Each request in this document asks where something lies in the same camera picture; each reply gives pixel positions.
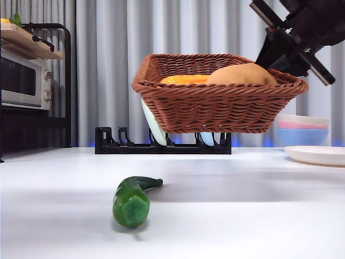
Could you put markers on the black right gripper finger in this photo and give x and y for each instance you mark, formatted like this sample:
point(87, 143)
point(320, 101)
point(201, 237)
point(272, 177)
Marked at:
point(291, 62)
point(265, 48)

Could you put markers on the tan potato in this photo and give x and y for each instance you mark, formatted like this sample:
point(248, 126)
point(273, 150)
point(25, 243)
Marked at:
point(242, 75)

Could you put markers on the brown wicker basket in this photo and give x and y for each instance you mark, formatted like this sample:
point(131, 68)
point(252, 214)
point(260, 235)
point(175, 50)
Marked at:
point(215, 108)

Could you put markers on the orange-yellow corn cob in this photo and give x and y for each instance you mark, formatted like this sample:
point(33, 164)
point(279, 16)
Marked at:
point(183, 79)

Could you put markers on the green cucumber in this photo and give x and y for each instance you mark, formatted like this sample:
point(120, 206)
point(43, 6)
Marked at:
point(129, 210)

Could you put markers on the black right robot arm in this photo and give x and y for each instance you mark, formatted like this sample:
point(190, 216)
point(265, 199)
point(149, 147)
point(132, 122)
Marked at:
point(334, 21)

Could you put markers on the pink bowl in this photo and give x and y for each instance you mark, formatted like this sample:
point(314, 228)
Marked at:
point(296, 125)

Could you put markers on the blue bowl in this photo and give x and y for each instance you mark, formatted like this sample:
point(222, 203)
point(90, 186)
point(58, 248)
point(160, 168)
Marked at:
point(302, 137)

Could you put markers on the white flat plate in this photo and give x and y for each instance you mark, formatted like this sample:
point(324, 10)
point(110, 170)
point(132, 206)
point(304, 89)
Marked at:
point(315, 156)

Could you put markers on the pale blue plate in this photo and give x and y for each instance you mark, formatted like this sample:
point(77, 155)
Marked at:
point(207, 139)

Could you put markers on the pale green plate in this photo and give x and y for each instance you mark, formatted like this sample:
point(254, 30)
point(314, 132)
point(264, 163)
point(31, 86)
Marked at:
point(156, 132)

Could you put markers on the grey pleated curtain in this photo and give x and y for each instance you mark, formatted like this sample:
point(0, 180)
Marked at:
point(107, 67)

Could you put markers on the black dish rack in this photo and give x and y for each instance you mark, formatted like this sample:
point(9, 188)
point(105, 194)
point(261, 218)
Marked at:
point(121, 149)

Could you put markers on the green leaves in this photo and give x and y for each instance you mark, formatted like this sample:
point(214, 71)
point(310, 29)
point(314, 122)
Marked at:
point(16, 19)

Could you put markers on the cream toaster oven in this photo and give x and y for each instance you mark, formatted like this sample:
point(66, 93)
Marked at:
point(16, 81)

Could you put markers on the yellow fruit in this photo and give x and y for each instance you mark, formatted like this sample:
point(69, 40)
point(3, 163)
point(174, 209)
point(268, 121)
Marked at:
point(3, 20)

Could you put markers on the black metal shelf frame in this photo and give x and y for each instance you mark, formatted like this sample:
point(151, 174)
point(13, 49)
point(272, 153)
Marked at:
point(68, 81)

